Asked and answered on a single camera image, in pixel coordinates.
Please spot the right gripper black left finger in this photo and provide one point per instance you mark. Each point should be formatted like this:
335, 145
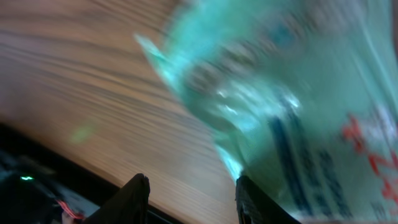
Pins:
128, 206

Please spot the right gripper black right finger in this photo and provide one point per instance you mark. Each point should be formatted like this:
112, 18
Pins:
255, 207

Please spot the teal wet wipes pack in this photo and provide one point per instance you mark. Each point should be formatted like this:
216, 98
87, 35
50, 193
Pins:
300, 96

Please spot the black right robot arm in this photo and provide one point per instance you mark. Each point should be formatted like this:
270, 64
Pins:
61, 191

